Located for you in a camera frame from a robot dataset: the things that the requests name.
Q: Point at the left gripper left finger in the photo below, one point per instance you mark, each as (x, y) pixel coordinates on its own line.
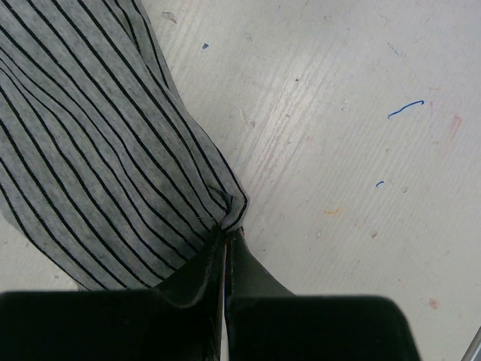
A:
(180, 319)

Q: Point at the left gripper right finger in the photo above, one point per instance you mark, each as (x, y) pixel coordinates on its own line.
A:
(265, 321)

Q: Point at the grey striped underwear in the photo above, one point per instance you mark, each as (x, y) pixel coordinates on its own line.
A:
(102, 167)

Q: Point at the aluminium mounting rail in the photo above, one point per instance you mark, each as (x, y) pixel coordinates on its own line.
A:
(473, 353)

